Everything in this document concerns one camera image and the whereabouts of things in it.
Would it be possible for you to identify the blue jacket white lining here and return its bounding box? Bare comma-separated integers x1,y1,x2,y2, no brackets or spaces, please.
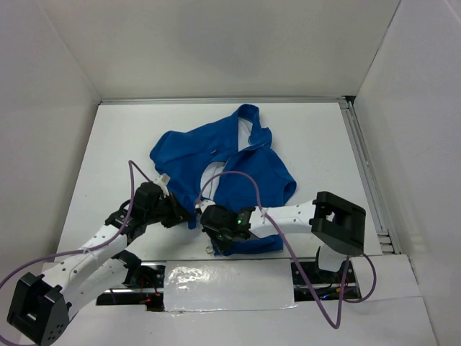
149,103,299,257

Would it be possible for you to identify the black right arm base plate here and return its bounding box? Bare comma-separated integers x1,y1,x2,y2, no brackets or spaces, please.
291,261,361,302

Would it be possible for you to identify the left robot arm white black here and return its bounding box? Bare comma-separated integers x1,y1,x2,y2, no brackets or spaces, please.
6,182,194,345

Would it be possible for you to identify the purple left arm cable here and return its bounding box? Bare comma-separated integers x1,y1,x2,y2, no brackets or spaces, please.
0,160,163,345

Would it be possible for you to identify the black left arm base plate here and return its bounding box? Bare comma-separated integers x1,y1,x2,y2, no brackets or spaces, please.
103,261,166,298

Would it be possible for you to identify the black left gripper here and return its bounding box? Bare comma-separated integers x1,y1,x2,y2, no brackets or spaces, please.
145,191,194,228

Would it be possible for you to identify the aluminium frame rail right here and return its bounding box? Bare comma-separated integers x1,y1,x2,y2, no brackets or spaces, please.
338,95,401,255

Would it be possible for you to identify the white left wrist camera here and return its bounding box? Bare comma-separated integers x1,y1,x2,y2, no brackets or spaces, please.
154,174,170,185

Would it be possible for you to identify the white glossy taped sheet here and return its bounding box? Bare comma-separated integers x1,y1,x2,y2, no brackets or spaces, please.
164,259,297,312

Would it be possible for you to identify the aluminium frame rail back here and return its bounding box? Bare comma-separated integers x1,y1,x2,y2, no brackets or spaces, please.
100,97,348,105

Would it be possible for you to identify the aluminium frame rail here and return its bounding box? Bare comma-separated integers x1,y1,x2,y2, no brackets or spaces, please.
100,97,348,105
338,95,401,255

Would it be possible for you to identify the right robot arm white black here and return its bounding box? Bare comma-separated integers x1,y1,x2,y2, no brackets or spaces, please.
195,192,366,283

